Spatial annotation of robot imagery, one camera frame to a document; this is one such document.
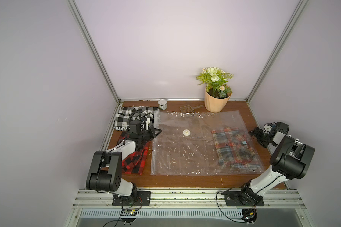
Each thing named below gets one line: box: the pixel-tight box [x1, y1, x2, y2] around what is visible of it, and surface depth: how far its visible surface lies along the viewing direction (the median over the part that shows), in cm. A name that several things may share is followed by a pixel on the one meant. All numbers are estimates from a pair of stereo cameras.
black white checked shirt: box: [113, 105, 159, 131], surface depth 112 cm
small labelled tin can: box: [158, 98, 168, 111], surface depth 116 cm
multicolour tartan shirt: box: [211, 127, 261, 170], surface depth 90 cm
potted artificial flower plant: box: [196, 67, 234, 114], surface depth 100 cm
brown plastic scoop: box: [179, 104, 204, 114], surface depth 116 cm
